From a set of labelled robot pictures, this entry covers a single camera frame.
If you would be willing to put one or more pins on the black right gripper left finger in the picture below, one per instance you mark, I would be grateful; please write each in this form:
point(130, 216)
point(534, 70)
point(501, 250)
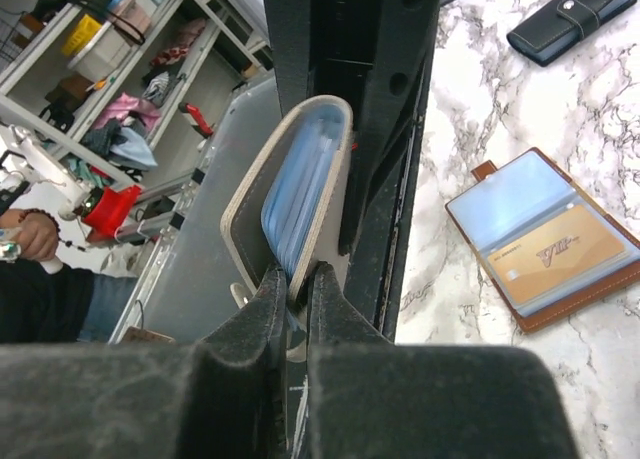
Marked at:
point(220, 397)

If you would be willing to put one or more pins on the brown open card holder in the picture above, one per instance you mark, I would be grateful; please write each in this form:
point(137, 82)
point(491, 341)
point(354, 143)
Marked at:
point(507, 202)

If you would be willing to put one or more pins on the person hand with bracelet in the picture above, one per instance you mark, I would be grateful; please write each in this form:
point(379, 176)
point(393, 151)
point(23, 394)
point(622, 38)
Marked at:
point(38, 237)

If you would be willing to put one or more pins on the gold VIP card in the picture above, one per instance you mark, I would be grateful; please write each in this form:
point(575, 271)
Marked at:
point(533, 267)

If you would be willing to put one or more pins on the grey card holder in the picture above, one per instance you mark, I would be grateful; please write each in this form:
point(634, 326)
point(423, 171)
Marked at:
point(288, 208)

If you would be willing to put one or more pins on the white storage shelf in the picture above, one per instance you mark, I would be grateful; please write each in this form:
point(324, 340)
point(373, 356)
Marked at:
point(70, 66)

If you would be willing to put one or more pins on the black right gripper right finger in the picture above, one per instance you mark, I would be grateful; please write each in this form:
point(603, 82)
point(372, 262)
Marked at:
point(369, 398)

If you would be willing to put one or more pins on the black card holder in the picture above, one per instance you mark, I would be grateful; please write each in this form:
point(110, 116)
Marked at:
point(560, 25)

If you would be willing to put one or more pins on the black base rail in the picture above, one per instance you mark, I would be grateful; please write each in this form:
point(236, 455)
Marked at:
point(378, 56)

